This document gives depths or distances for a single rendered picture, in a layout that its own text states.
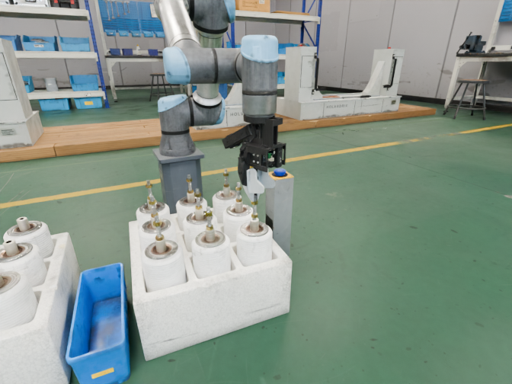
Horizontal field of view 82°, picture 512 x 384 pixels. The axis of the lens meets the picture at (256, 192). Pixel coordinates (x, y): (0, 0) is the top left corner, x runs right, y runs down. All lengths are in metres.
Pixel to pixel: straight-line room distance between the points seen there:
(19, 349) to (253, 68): 0.71
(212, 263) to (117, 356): 0.27
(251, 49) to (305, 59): 2.69
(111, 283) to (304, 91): 2.79
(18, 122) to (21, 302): 2.08
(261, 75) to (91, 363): 0.68
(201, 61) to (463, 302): 0.98
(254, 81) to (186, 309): 0.53
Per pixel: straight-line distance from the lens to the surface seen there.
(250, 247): 0.76
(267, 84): 0.63
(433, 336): 0.97
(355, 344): 0.88
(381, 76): 4.21
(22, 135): 2.77
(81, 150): 2.67
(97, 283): 1.00
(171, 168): 1.26
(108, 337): 0.93
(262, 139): 0.66
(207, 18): 1.06
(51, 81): 5.46
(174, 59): 0.69
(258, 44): 0.62
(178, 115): 1.24
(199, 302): 0.76
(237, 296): 0.78
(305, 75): 3.32
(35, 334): 0.77
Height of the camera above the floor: 0.66
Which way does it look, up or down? 24 degrees down
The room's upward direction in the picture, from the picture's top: straight up
